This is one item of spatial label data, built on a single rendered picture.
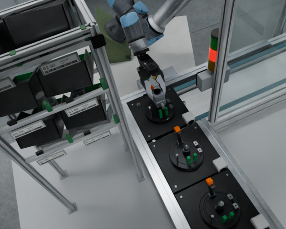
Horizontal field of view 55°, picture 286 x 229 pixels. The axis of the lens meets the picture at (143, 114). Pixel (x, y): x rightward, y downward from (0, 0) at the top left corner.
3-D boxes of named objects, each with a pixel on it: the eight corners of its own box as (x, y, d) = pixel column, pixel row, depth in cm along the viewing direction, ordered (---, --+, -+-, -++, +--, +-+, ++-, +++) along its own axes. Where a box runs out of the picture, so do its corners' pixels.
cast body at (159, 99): (151, 99, 123) (149, 87, 117) (160, 95, 123) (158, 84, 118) (159, 111, 117) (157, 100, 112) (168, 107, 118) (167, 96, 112)
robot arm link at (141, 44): (147, 36, 110) (128, 43, 109) (151, 47, 111) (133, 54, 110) (143, 38, 118) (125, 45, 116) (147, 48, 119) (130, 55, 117)
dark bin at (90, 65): (58, 67, 98) (51, 47, 94) (94, 57, 98) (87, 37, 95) (46, 98, 73) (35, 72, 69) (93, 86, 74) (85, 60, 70)
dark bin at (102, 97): (73, 95, 111) (66, 78, 107) (104, 87, 111) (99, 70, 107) (66, 130, 86) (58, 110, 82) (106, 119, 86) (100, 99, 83)
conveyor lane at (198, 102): (130, 116, 141) (127, 105, 133) (268, 58, 153) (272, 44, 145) (153, 161, 125) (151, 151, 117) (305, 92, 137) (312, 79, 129)
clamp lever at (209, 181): (208, 193, 100) (204, 179, 96) (212, 191, 100) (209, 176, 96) (213, 200, 97) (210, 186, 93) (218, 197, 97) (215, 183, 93)
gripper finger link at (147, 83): (150, 98, 122) (147, 78, 120) (154, 100, 116) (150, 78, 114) (144, 100, 121) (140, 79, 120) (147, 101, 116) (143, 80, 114)
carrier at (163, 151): (148, 146, 119) (145, 131, 109) (197, 125, 123) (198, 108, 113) (173, 195, 105) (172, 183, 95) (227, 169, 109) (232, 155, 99)
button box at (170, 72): (137, 87, 147) (135, 79, 142) (172, 73, 150) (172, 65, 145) (142, 96, 143) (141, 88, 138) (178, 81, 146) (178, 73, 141)
